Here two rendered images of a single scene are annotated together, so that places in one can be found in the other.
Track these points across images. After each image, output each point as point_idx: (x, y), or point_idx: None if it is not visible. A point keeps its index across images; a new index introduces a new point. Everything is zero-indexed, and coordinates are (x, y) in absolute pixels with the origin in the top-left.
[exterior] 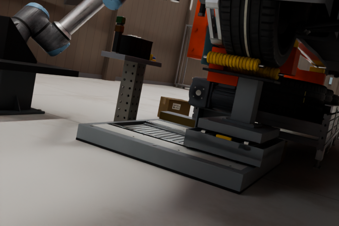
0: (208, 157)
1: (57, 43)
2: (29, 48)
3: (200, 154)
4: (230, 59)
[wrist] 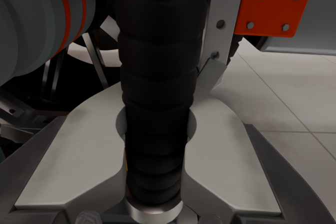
0: (182, 208)
1: None
2: None
3: (180, 219)
4: None
